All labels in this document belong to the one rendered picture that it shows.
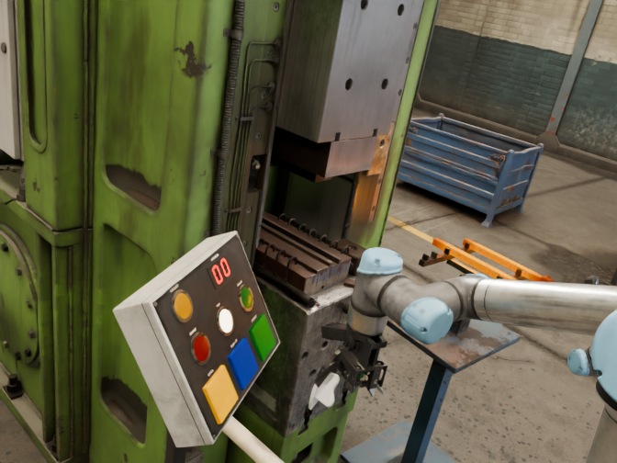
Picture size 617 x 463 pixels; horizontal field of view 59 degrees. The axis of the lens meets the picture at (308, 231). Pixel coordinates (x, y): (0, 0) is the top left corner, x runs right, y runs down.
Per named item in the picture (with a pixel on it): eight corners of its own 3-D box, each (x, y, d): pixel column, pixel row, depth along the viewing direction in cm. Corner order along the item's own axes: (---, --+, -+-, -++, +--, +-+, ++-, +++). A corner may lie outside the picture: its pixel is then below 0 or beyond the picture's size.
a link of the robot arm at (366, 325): (342, 298, 104) (378, 293, 107) (338, 318, 105) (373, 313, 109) (364, 320, 98) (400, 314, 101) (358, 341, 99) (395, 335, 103)
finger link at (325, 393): (311, 421, 104) (343, 385, 104) (297, 400, 109) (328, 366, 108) (321, 425, 106) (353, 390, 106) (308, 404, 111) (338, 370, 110)
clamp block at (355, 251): (369, 270, 175) (374, 252, 173) (353, 276, 169) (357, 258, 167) (341, 254, 182) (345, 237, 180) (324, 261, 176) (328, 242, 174)
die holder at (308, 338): (360, 388, 192) (389, 276, 174) (285, 438, 164) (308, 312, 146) (253, 312, 224) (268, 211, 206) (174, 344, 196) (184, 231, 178)
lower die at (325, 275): (346, 279, 167) (352, 254, 163) (302, 299, 152) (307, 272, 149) (253, 227, 191) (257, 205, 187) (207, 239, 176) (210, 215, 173)
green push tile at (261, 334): (276, 343, 121) (264, 313, 119) (264, 361, 114) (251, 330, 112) (269, 344, 122) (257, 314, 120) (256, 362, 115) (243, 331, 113)
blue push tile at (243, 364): (259, 368, 112) (246, 336, 111) (245, 390, 106) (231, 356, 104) (251, 369, 113) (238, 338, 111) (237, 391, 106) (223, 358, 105)
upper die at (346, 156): (371, 169, 153) (378, 136, 149) (324, 178, 138) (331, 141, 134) (267, 127, 177) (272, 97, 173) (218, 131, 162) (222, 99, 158)
